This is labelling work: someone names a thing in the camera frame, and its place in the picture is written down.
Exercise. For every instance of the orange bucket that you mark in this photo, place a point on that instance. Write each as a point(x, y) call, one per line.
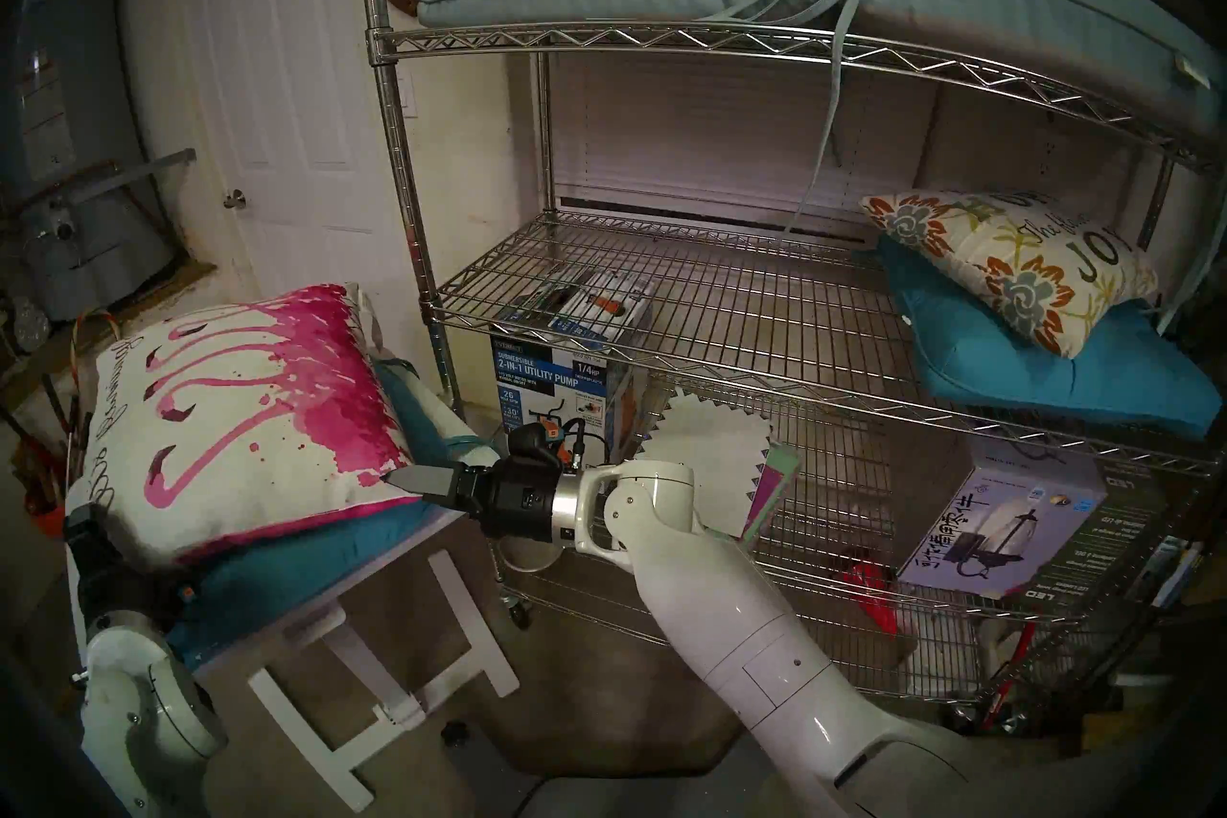
point(46, 519)

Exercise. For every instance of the teal flat seat cushion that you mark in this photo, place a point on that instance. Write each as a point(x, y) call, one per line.
point(307, 562)

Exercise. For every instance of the clear glass bowl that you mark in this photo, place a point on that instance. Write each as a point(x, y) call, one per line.
point(522, 559)

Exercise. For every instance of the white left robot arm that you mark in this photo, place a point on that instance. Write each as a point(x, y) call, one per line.
point(144, 711)

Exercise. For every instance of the white folding table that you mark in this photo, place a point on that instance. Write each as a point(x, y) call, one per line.
point(383, 711)

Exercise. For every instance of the black base knob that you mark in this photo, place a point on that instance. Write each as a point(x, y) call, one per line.
point(455, 734)

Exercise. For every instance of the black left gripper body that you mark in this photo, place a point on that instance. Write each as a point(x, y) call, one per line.
point(115, 591)

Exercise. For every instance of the red plastic bag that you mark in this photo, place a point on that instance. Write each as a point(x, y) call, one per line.
point(872, 596)

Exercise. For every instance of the white panel door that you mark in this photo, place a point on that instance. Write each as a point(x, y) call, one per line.
point(288, 59)

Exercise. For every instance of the utility pump box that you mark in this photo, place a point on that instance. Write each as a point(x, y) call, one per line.
point(537, 375)

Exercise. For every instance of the grey water heater tank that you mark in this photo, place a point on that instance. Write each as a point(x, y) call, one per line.
point(86, 251)

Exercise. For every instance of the pink paper sheet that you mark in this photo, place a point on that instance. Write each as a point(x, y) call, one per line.
point(767, 500)

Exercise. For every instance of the white scalloped paper sheet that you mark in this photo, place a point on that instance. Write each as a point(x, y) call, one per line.
point(719, 452)

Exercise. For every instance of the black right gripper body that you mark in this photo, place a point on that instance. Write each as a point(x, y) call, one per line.
point(518, 500)

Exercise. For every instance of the silver round ornament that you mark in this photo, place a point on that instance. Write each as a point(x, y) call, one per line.
point(31, 327)

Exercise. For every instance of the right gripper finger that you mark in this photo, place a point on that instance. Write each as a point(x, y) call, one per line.
point(431, 481)

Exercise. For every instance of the teal tufted seat cushion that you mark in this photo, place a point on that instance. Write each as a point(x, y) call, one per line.
point(1007, 375)

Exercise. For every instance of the brown wooden ledge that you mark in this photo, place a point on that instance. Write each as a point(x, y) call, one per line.
point(144, 299)

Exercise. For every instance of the LED lamp box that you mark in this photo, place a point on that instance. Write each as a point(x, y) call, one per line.
point(1007, 529)

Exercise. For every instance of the floral JOY throw pillow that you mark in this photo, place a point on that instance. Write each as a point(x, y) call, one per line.
point(1016, 260)

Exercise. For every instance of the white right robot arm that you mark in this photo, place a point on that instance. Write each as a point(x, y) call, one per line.
point(729, 615)

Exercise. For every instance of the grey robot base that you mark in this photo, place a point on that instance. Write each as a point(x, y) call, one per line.
point(623, 792)

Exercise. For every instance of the black caster wheel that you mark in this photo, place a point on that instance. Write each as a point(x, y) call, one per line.
point(519, 615)

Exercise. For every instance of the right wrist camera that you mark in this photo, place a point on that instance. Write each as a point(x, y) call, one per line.
point(532, 442)

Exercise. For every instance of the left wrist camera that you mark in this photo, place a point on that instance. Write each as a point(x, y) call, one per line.
point(189, 594)

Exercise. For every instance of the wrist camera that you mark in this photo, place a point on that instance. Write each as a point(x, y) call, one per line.
point(189, 594)
point(532, 442)

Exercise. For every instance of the pink flamingo throw pillow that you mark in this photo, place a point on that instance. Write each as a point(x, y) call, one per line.
point(249, 414)

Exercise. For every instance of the green paper sheet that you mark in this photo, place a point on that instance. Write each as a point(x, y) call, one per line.
point(781, 476)

